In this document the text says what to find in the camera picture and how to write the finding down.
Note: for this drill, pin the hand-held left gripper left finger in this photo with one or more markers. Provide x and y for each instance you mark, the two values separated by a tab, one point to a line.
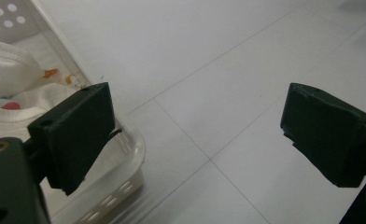
75	133

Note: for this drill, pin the clear plastic perforated basket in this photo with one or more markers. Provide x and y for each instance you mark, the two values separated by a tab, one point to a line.
126	161

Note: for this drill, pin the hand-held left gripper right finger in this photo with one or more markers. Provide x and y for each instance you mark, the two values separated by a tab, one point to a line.
330	140

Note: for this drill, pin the white garment with orange print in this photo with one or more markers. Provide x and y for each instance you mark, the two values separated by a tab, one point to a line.
10	71

